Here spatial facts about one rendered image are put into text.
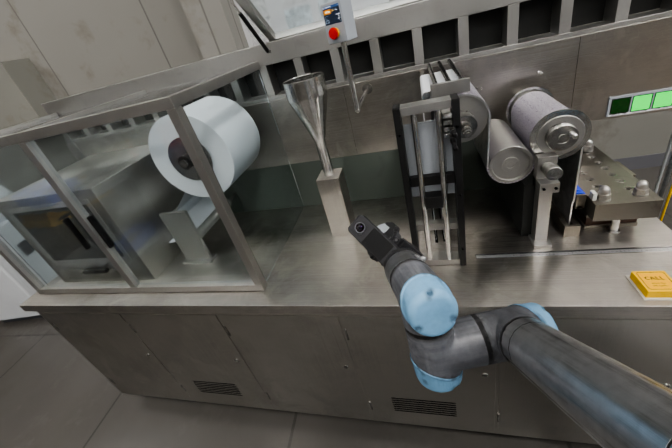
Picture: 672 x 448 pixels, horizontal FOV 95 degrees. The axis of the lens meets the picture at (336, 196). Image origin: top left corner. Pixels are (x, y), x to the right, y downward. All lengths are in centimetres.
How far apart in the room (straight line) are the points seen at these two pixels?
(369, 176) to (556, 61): 79
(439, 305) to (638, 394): 20
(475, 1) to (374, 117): 50
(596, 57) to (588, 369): 113
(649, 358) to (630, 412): 96
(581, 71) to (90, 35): 355
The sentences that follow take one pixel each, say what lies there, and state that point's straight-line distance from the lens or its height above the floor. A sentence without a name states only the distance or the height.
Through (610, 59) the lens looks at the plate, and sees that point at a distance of 143.
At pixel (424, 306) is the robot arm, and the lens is 47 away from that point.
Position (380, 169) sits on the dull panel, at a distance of 141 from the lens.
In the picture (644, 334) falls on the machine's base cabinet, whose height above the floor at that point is 76.
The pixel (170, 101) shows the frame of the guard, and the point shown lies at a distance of 92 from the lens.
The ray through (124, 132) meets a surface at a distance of 108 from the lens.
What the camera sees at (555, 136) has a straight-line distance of 104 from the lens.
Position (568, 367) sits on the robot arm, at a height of 131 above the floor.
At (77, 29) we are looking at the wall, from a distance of 380.
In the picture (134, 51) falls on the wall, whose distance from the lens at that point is 349.
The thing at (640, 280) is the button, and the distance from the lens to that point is 113.
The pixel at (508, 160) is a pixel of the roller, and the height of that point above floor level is 119.
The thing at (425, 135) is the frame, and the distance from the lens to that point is 88.
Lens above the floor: 166
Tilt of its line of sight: 29 degrees down
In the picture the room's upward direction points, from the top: 15 degrees counter-clockwise
